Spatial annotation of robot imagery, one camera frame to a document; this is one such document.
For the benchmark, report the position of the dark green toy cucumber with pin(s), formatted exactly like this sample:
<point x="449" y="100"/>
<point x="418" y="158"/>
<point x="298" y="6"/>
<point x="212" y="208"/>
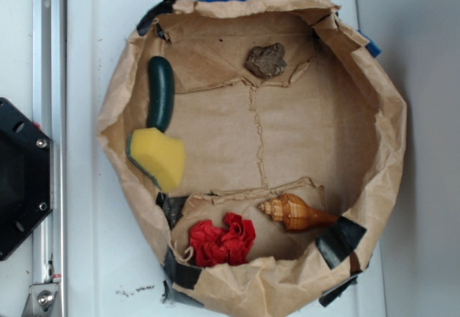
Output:
<point x="161" y="93"/>

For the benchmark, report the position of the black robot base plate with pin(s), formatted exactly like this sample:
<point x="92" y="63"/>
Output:
<point x="25" y="177"/>

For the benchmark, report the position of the orange spiral conch shell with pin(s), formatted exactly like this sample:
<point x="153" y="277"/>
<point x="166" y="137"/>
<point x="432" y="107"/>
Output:
<point x="295" y="214"/>

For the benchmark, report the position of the brown paper bag tray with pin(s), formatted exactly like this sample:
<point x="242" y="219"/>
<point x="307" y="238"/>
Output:
<point x="331" y="129"/>

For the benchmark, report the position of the blue tape piece right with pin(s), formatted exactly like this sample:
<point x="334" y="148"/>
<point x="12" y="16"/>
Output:
<point x="371" y="46"/>

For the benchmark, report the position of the crumpled red paper ball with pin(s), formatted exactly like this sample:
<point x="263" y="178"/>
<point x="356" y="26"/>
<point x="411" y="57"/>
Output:
<point x="214" y="245"/>

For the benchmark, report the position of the yellow sponge with green pad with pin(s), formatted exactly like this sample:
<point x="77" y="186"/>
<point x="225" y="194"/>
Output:
<point x="159" y="156"/>

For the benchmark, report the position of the brown rough rock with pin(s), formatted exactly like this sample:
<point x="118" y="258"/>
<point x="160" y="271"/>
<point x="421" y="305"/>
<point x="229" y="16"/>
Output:
<point x="266" y="62"/>

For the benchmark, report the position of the aluminium extrusion rail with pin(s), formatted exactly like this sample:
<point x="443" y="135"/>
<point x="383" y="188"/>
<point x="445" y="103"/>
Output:
<point x="49" y="111"/>

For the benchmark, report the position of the metal corner bracket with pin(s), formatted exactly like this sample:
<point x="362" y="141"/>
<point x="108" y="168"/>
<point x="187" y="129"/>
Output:
<point x="43" y="300"/>

